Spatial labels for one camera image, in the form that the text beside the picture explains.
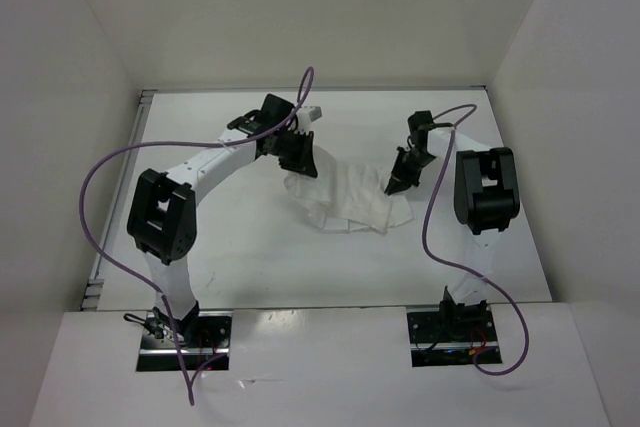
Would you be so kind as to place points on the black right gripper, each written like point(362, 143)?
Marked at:
point(399, 180)

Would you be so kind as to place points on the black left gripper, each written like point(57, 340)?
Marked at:
point(304, 162)

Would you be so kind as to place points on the white fabric skirt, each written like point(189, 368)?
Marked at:
point(347, 197)

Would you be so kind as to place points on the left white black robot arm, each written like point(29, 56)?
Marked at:
point(163, 219)

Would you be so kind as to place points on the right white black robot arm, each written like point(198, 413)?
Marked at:
point(485, 201)

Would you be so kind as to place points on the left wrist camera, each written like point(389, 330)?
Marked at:
point(248, 123)

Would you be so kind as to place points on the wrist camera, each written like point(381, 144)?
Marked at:
point(438, 125)
point(248, 123)

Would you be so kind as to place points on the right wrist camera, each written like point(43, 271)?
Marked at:
point(438, 125)

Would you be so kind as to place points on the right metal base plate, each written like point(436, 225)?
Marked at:
point(433, 345)

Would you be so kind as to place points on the metal base plate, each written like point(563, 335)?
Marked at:
point(433, 345)
point(205, 347)

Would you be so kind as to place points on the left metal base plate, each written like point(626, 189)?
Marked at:
point(205, 347)

